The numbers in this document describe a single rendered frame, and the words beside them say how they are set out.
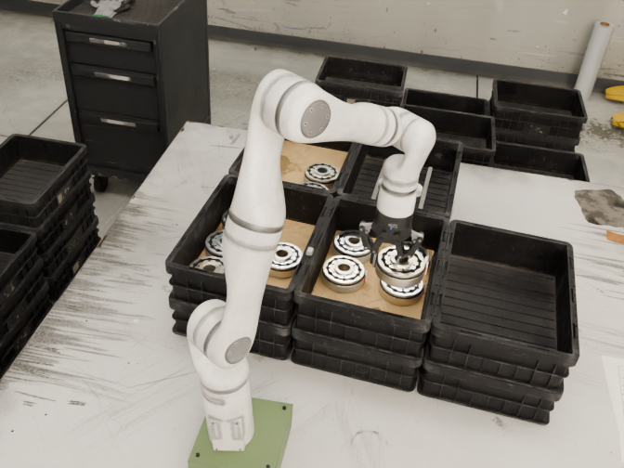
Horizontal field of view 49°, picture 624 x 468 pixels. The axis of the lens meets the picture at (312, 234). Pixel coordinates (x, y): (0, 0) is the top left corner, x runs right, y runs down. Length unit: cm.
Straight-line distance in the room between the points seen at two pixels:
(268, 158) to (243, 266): 18
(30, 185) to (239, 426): 157
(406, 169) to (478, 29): 356
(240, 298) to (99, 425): 55
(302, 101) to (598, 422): 105
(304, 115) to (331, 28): 389
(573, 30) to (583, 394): 341
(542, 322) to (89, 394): 104
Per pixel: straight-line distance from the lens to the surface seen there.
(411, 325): 145
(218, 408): 131
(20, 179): 272
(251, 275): 110
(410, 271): 144
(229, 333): 115
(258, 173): 106
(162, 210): 210
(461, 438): 157
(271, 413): 145
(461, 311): 164
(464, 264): 178
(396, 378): 159
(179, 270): 153
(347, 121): 107
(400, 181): 130
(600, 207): 238
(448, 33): 481
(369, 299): 162
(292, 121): 99
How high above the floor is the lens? 193
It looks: 38 degrees down
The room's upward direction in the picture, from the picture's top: 5 degrees clockwise
